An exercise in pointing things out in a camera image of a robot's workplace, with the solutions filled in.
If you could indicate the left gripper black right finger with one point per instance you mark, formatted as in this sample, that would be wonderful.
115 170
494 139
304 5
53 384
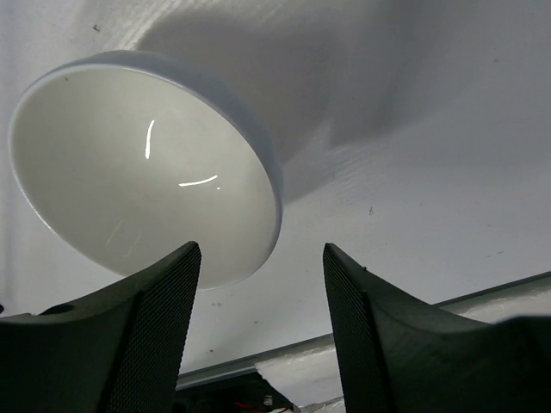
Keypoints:
396 353

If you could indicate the white bowl front stack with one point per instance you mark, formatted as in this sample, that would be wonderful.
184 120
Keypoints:
128 155

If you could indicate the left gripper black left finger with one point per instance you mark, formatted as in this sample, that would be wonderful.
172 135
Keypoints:
118 349

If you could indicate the black mounting rail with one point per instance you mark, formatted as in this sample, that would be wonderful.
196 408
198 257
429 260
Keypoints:
303 377

